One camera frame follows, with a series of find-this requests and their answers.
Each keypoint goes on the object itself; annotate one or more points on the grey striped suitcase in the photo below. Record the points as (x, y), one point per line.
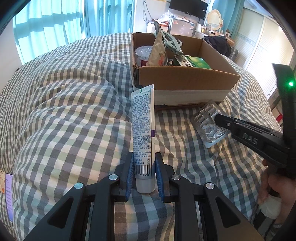
(234, 53)

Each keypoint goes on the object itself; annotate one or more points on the green medicine box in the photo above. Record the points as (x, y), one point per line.
(196, 62)

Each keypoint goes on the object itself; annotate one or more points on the white tissue wad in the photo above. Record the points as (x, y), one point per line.
(270, 207)

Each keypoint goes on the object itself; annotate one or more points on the red bottle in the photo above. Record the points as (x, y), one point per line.
(279, 118)

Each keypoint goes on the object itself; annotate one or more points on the silver fridge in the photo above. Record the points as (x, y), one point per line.
(182, 27)

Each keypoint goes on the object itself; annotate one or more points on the grey checked blanket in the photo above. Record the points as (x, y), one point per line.
(69, 115)

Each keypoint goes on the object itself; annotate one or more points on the black backpack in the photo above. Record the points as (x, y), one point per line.
(218, 44)

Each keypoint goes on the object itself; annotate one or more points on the beige snack packet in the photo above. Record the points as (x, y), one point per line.
(157, 51)

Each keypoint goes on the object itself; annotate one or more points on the oval vanity mirror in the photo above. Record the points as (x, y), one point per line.
(215, 19)

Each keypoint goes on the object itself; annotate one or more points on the white ointment tube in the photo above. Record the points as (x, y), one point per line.
(143, 129)

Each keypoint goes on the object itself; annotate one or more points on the white wardrobe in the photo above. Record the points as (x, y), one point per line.
(261, 51)

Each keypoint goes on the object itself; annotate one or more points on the brown cardboard box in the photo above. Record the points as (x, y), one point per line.
(185, 80)

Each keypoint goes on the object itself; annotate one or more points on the white dressing table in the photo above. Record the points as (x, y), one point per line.
(230, 40)

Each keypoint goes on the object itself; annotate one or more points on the teal curtain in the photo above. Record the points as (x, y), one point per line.
(231, 18)
(108, 16)
(50, 20)

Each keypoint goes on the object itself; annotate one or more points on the pill blister pack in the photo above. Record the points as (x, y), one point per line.
(205, 126)

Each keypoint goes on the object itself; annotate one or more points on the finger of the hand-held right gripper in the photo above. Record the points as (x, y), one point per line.
(249, 136)

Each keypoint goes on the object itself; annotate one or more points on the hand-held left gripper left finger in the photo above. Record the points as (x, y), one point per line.
(130, 178)

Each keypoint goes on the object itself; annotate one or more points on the white suitcase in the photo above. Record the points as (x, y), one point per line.
(150, 28)

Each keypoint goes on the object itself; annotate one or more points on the patterned card on bed edge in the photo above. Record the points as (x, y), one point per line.
(9, 197)

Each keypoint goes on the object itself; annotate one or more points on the black wall television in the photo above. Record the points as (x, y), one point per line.
(188, 8)

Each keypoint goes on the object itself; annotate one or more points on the person's right hand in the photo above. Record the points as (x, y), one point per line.
(281, 185)

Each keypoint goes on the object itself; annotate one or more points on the clear plastic bag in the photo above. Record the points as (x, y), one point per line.
(166, 17)

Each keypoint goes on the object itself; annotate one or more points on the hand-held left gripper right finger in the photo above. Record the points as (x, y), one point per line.
(159, 178)

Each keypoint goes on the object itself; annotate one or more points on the plastic cup with foil lid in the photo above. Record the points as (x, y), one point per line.
(143, 52)

